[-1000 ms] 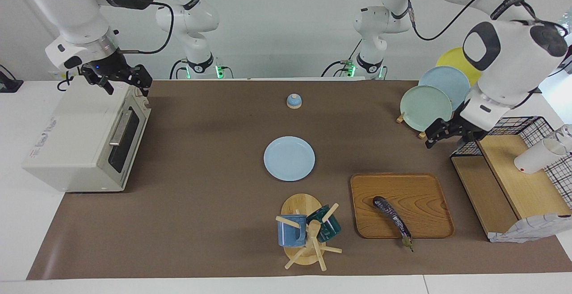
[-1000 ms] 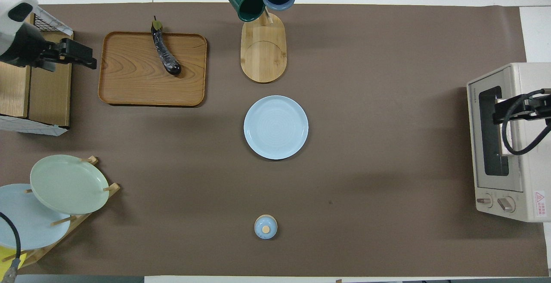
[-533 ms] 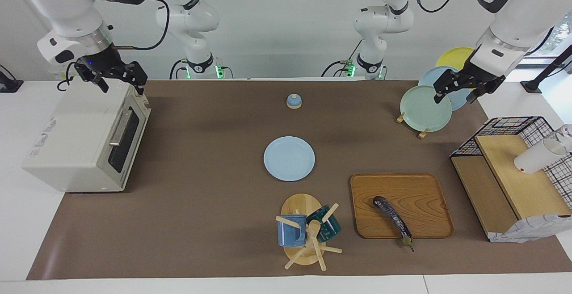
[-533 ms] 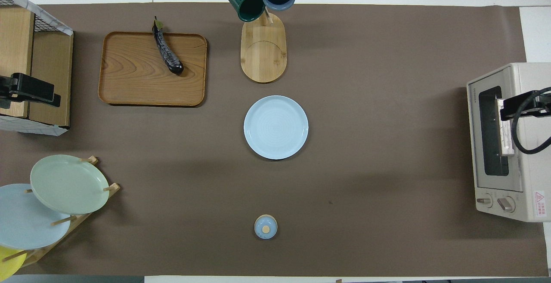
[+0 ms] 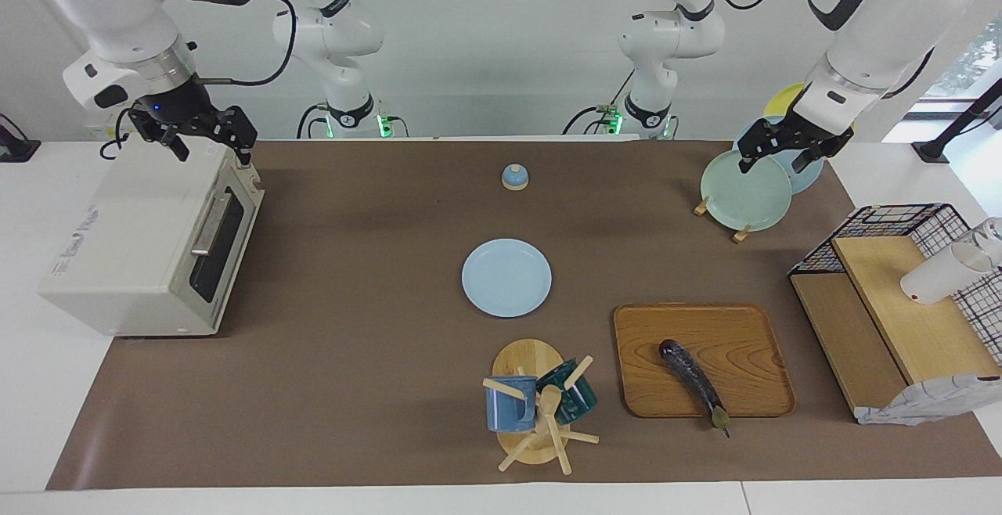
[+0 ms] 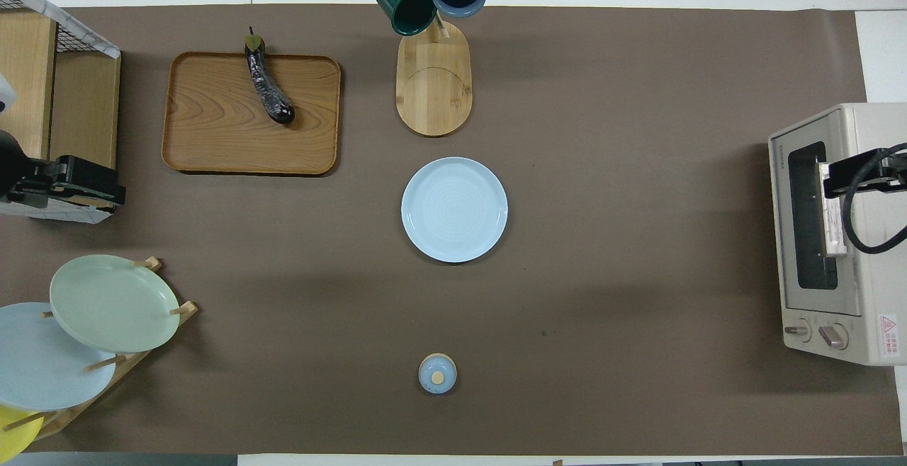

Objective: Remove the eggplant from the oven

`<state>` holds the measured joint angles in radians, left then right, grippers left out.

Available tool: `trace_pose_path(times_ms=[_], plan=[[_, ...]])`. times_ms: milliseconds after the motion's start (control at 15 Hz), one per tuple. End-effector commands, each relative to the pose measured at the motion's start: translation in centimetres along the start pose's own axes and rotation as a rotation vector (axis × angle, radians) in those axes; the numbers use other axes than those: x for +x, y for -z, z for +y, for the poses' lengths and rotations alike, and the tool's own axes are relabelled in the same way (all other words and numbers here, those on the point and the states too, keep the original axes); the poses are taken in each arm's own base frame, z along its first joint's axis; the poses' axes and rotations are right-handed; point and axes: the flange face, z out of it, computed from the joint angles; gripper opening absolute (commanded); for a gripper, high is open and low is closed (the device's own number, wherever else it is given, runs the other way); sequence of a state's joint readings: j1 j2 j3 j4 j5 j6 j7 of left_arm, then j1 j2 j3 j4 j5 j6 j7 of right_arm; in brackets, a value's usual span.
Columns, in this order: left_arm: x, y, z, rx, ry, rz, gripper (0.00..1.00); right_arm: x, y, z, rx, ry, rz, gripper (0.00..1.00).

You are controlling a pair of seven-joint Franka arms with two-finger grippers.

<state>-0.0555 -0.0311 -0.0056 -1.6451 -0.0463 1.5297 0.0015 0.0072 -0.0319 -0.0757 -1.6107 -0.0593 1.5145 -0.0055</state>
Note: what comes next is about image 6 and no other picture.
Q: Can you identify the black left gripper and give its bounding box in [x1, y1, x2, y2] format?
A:
[0, 130, 127, 208]

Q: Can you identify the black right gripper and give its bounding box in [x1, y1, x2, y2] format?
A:
[826, 147, 907, 198]

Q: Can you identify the dark purple eggplant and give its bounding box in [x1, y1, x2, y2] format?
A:
[244, 25, 296, 127]

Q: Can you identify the light blue serving plate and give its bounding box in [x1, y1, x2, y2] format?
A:
[401, 157, 509, 263]

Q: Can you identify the white toaster oven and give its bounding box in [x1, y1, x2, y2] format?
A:
[769, 103, 907, 366]

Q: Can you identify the wooden step shelf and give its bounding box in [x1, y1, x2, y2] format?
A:
[0, 9, 121, 210]

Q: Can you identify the pale green plate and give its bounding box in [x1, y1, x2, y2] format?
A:
[50, 254, 181, 354]

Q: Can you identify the wooden tray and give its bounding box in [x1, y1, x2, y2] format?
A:
[162, 52, 342, 176]

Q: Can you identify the wooden plate rack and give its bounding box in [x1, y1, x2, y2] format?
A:
[21, 257, 199, 442]

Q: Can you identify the light blue plate in rack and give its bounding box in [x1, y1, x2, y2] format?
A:
[0, 302, 118, 411]

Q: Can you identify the brown table mat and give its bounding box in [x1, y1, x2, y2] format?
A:
[0, 4, 904, 456]

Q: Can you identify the yellow plate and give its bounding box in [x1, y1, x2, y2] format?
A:
[0, 404, 43, 463]

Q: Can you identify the wooden mug tree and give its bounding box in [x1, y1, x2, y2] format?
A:
[376, 0, 490, 137]

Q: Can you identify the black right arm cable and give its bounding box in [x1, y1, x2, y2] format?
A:
[841, 142, 907, 255]

